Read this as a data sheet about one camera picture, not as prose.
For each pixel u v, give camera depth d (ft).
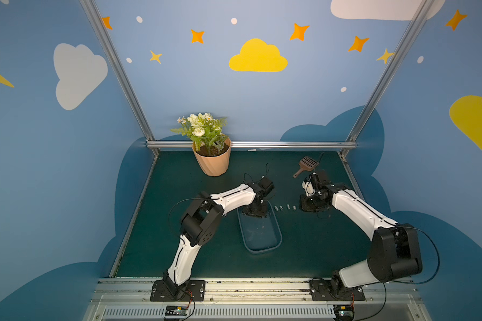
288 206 3.22
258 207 2.69
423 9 2.27
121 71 2.78
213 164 3.36
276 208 3.21
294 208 3.16
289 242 2.89
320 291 2.42
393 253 1.43
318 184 2.31
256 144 4.00
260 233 2.96
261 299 2.41
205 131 2.90
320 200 2.21
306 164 3.76
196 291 2.44
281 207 3.22
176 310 2.35
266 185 2.54
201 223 1.74
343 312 2.40
